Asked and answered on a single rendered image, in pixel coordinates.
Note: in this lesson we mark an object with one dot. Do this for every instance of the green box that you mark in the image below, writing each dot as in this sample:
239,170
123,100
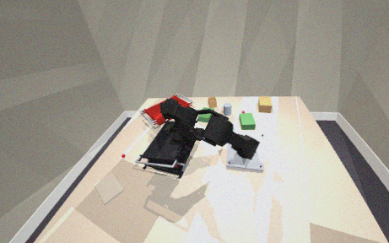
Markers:
205,117
247,121

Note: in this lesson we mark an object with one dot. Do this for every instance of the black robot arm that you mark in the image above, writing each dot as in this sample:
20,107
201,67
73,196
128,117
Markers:
219,130

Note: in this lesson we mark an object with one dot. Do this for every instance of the grey cylinder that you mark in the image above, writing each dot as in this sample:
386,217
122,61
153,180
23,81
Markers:
227,109

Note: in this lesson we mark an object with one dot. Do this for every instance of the white flat rectangular panel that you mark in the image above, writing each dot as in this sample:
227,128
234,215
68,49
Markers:
108,187

